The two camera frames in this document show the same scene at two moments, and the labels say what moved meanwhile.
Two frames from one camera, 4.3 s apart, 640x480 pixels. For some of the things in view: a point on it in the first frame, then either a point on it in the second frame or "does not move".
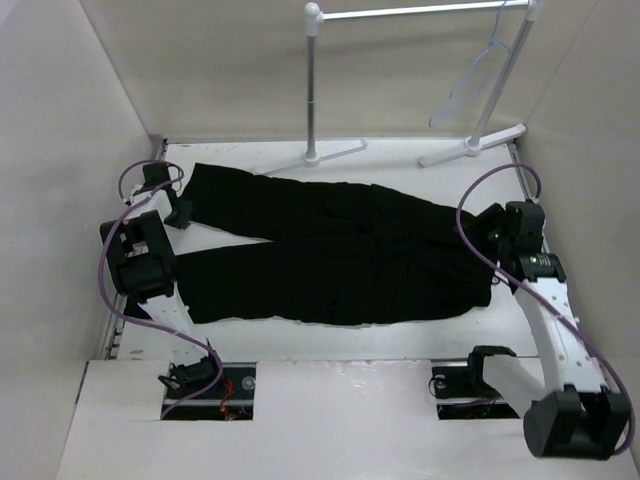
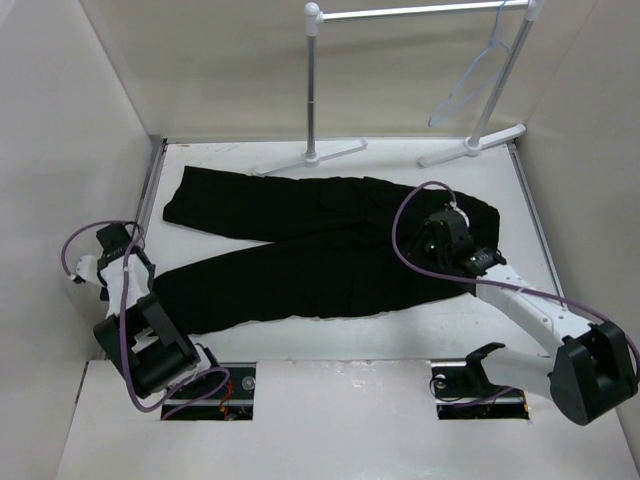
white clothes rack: x=475 y=144 does not move
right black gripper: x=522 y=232 → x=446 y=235
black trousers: x=316 y=250 does not move
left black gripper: x=184 y=218 → x=151 y=271
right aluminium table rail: x=521 y=176 does not move
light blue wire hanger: x=477 y=76 does not move
